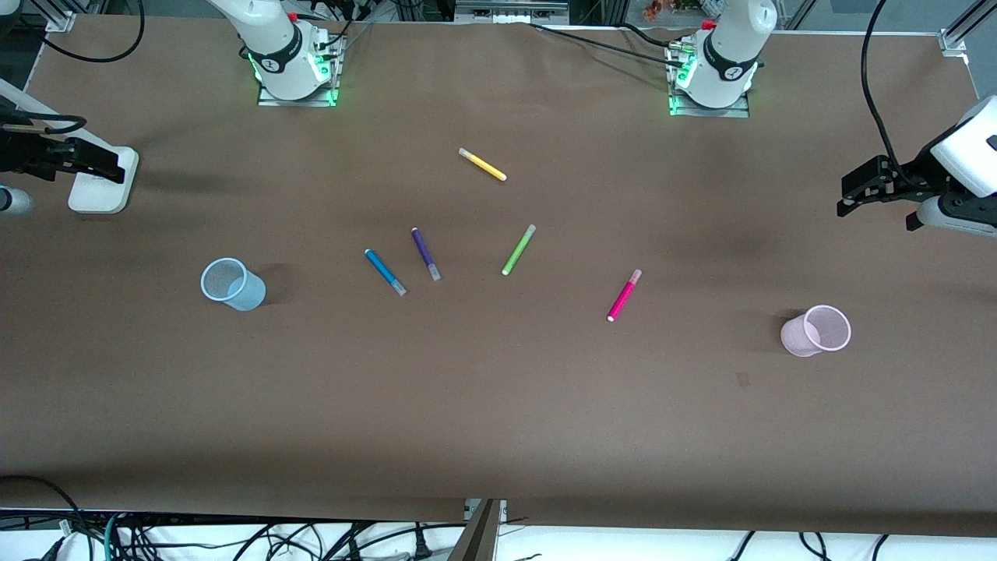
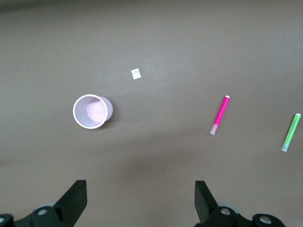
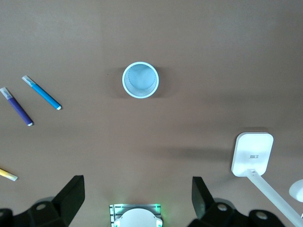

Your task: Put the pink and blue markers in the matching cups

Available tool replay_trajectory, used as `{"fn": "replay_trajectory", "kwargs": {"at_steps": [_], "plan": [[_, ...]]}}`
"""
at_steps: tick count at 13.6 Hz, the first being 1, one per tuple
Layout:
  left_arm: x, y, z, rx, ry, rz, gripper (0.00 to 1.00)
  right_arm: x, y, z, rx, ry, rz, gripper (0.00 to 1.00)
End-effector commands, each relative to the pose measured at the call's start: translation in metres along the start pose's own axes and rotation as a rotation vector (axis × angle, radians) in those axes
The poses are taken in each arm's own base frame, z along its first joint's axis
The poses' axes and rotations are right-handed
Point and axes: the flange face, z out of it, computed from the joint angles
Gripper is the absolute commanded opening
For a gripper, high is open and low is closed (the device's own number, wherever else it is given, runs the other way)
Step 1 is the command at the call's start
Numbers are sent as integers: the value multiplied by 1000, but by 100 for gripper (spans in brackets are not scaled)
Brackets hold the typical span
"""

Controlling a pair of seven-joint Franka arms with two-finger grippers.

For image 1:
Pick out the pink marker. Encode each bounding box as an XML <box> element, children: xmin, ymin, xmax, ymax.
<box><xmin>606</xmin><ymin>269</ymin><xmax>643</xmax><ymax>323</ymax></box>

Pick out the blue marker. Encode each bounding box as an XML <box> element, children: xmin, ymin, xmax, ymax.
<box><xmin>364</xmin><ymin>249</ymin><xmax>407</xmax><ymax>297</ymax></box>

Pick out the translucent pink plastic cup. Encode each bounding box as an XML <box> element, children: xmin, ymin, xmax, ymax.
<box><xmin>780</xmin><ymin>304</ymin><xmax>852</xmax><ymax>358</ymax></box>

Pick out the translucent blue plastic cup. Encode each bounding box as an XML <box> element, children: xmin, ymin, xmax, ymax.
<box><xmin>200</xmin><ymin>257</ymin><xmax>267</xmax><ymax>312</ymax></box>

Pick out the purple marker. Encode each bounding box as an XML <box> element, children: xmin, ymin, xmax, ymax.
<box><xmin>410</xmin><ymin>227</ymin><xmax>442</xmax><ymax>282</ymax></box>

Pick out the green marker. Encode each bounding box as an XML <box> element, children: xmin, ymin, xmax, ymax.
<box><xmin>501</xmin><ymin>224</ymin><xmax>537</xmax><ymax>277</ymax></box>

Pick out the yellow marker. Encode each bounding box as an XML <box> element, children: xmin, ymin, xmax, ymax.
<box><xmin>458</xmin><ymin>147</ymin><xmax>508</xmax><ymax>182</ymax></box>

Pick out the grey equipment box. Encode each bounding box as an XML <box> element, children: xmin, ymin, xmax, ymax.
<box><xmin>454</xmin><ymin>0</ymin><xmax>571</xmax><ymax>24</ymax></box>

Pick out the brown table cover sheet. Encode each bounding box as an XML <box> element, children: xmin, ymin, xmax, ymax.
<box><xmin>0</xmin><ymin>14</ymin><xmax>997</xmax><ymax>538</ymax></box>

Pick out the metal table leg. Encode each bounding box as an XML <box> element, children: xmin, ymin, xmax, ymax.
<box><xmin>447</xmin><ymin>499</ymin><xmax>509</xmax><ymax>561</ymax></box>

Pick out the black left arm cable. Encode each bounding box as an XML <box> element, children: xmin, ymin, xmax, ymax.
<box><xmin>860</xmin><ymin>0</ymin><xmax>914</xmax><ymax>189</ymax></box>

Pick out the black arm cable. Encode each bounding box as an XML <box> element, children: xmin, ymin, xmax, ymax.
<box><xmin>27</xmin><ymin>0</ymin><xmax>146</xmax><ymax>65</ymax></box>
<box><xmin>860</xmin><ymin>0</ymin><xmax>914</xmax><ymax>189</ymax></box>

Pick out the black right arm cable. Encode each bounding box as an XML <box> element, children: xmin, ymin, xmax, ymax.
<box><xmin>27</xmin><ymin>0</ymin><xmax>146</xmax><ymax>65</ymax></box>

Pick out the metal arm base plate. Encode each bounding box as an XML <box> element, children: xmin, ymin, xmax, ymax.
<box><xmin>668</xmin><ymin>39</ymin><xmax>752</xmax><ymax>119</ymax></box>
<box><xmin>256</xmin><ymin>31</ymin><xmax>341</xmax><ymax>108</ymax></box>

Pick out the black cable across table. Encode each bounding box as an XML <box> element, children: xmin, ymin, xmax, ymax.
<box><xmin>528</xmin><ymin>21</ymin><xmax>690</xmax><ymax>69</ymax></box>

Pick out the black looped floor cable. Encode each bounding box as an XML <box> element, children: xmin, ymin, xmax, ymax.
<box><xmin>0</xmin><ymin>475</ymin><xmax>88</xmax><ymax>561</ymax></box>

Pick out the black floor cable bundle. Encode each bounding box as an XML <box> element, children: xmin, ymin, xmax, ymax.
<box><xmin>117</xmin><ymin>518</ymin><xmax>468</xmax><ymax>561</ymax></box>

